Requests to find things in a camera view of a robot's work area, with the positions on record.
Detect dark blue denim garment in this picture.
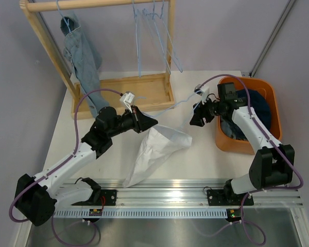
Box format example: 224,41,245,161
248,89,272,130

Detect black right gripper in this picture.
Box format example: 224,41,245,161
190,95,225,127

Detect light blue dark-denim hanger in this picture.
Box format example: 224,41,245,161
132,0,142,78

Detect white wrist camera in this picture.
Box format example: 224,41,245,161
119,91,135,113
194,84,210,104

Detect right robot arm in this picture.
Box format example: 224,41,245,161
190,82,295,204

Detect wooden clothes rack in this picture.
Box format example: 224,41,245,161
20,1,175,119

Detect orange plastic basket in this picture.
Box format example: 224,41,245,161
215,77,282,155

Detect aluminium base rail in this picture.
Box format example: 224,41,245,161
54,179,303,219

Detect aluminium corner post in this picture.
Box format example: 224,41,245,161
247,0,297,78

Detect light blue denim skirt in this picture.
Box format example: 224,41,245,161
220,119,246,140

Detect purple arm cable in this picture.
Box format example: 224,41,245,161
198,74,304,192
8,88,126,223

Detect white shirt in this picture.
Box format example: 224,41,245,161
123,125,193,188

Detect light blue shirt hanger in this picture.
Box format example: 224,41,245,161
142,90,201,130

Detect light blue grey-skirt hanger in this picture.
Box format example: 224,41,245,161
152,1,183,74

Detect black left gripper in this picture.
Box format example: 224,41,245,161
108,105,157,138

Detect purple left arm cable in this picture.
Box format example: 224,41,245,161
8,88,126,223

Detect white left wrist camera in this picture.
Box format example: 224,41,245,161
119,91,135,113

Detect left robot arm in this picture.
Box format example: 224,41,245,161
9,105,158,226

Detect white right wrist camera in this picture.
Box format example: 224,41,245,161
194,84,210,104

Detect light denim jacket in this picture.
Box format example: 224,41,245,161
63,23,109,118

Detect light blue skirt hanger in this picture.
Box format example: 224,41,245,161
141,1,171,74

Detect light blue jacket hanger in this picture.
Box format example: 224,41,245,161
56,1,80,36

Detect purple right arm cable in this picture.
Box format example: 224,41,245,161
198,74,304,192

